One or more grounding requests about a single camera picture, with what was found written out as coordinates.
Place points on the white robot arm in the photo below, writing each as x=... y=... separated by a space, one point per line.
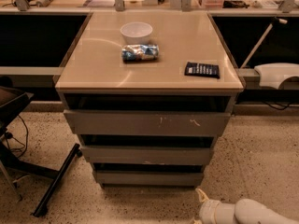
x=245 y=211

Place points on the white bowl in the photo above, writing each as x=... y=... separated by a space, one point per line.
x=136 y=32

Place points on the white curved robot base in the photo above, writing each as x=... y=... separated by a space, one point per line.
x=272 y=75

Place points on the grey top drawer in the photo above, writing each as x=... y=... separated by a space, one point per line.
x=148 y=123

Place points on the grey bottom drawer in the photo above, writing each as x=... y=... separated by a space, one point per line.
x=144 y=178

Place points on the blue white snack bag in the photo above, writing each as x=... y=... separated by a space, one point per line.
x=140 y=52

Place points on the grey drawer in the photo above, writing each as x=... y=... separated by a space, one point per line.
x=148 y=123
x=144 y=178
x=148 y=155

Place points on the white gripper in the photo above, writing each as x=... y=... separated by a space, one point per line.
x=206 y=212

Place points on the grey drawer cabinet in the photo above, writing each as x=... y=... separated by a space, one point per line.
x=96 y=78

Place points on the grey middle drawer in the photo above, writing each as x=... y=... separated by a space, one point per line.
x=148 y=155

